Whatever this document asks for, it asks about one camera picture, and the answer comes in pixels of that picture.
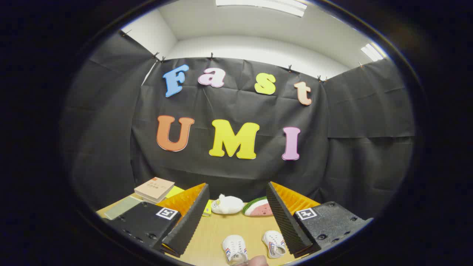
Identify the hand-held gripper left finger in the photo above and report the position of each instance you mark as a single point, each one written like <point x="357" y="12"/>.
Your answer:
<point x="192" y="221"/>

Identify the long ceiling light panel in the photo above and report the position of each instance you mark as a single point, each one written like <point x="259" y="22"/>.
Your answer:
<point x="258" y="4"/>

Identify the yellow book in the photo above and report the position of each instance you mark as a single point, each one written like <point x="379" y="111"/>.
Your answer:
<point x="173" y="192"/>

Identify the white plush toy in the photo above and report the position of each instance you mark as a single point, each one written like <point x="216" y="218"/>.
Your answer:
<point x="229" y="205"/>

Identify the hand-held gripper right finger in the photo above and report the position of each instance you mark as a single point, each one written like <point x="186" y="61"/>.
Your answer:
<point x="284" y="221"/>

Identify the small ceiling light panel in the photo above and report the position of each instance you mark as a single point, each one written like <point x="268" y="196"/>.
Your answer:
<point x="371" y="52"/>

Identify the beige fabric storage box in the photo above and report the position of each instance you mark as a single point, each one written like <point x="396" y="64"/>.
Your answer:
<point x="122" y="207"/>

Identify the watermelon plush toy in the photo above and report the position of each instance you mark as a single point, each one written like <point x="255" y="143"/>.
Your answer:
<point x="258" y="208"/>

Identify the white shoe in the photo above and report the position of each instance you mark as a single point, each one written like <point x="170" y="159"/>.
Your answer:
<point x="234" y="244"/>
<point x="272" y="240"/>

